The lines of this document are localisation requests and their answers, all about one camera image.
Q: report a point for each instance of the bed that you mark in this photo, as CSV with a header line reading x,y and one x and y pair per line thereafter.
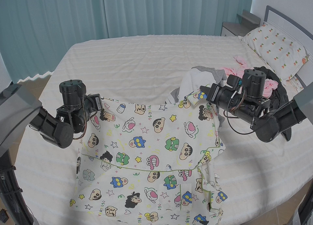
x,y
146,67

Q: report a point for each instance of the small black box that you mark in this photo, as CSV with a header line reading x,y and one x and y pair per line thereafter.
x,y
4,214

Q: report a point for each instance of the blue-green curtain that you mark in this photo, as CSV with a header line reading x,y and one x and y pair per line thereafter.
x,y
122,6

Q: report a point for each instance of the grey bedside table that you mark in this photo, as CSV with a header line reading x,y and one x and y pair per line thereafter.
x,y
234,27

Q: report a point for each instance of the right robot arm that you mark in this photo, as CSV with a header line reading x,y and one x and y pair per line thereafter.
x,y
269,123

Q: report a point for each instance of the grey and white garment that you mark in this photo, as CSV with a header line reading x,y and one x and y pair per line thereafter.
x,y
195,79

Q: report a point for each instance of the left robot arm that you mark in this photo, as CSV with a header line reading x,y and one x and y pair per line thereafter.
x,y
61,131

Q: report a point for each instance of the white printed pillow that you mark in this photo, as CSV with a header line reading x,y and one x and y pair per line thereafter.
x,y
276,48

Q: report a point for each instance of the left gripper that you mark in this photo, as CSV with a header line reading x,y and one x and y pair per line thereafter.
x,y
94,104

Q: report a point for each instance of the white printed pyjama top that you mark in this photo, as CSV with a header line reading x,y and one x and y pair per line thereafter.
x,y
146,145

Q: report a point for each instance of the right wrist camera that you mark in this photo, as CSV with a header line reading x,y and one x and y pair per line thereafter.
x,y
233,81

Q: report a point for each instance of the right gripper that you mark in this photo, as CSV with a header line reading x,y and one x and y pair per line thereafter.
x,y
222,96

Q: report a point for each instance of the black garment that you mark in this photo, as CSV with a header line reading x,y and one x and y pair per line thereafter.
x,y
278,84

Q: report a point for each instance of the pink garment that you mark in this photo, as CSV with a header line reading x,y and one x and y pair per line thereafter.
x,y
270,84

